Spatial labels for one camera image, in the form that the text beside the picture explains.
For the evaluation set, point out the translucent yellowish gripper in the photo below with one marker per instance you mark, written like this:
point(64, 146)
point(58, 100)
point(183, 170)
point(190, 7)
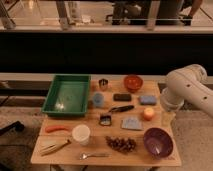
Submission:
point(167, 117)

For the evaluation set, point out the black brush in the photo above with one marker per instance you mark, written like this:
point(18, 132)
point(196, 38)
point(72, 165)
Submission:
point(105, 118)

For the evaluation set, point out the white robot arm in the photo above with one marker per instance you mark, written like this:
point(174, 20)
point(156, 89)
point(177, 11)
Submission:
point(185, 84)

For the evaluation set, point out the green plastic tray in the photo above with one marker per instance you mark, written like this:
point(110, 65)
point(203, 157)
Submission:
point(67, 96)

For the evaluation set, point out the red yellow apple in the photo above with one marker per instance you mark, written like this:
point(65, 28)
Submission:
point(148, 113)

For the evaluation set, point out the purple bowl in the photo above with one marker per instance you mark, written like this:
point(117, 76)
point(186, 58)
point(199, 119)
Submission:
point(158, 142)

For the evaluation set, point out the blue sponge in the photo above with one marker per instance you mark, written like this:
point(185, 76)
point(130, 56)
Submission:
point(147, 100)

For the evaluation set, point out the wooden table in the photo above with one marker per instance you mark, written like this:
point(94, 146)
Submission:
point(69, 154)

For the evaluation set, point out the red bowl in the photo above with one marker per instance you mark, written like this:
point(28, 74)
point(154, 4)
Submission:
point(133, 83)

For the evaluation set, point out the black rectangular block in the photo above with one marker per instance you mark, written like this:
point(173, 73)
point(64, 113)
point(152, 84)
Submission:
point(122, 97)

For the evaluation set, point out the bunch of dark grapes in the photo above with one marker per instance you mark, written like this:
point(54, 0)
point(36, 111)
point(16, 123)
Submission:
point(121, 145)

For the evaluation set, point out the light blue cup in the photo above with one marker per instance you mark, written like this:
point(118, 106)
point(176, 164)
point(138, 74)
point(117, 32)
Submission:
point(98, 100)

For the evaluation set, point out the small metal cup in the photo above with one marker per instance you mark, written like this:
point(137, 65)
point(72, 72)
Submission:
point(103, 84)

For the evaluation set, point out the white paper cup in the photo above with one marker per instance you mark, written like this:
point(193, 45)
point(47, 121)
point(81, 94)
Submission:
point(81, 134)

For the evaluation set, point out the metal spoon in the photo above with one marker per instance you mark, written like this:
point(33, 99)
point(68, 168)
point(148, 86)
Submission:
point(84, 156)

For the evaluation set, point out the orange carrot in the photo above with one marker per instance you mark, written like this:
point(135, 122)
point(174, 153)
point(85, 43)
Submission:
point(54, 128)

